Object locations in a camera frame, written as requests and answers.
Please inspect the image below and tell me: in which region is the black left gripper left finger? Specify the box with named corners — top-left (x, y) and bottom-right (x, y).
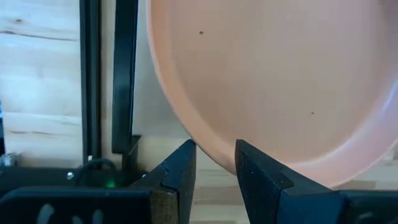
top-left (129, 139), bottom-right (197, 224)

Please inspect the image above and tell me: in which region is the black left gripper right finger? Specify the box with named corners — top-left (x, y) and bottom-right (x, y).
top-left (235, 139), bottom-right (346, 224)

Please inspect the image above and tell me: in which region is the terracotta orange plate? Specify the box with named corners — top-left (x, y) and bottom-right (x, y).
top-left (146, 0), bottom-right (398, 189)

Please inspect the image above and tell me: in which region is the black metal table frame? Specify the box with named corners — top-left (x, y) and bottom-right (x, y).
top-left (79, 0), bottom-right (102, 166)

